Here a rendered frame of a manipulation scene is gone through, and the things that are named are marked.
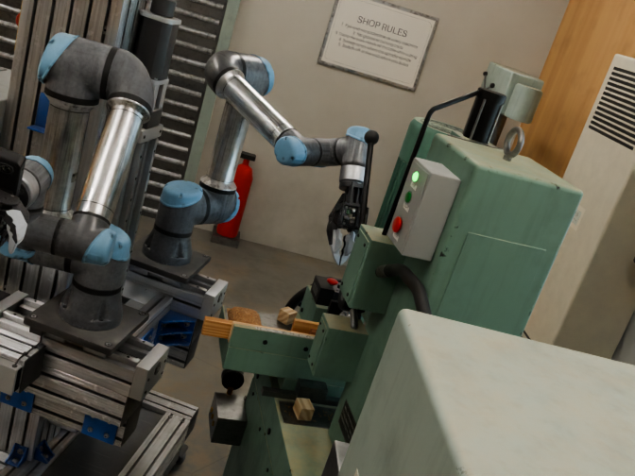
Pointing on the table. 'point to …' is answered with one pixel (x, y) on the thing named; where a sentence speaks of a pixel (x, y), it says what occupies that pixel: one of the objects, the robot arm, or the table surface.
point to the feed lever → (361, 215)
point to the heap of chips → (244, 315)
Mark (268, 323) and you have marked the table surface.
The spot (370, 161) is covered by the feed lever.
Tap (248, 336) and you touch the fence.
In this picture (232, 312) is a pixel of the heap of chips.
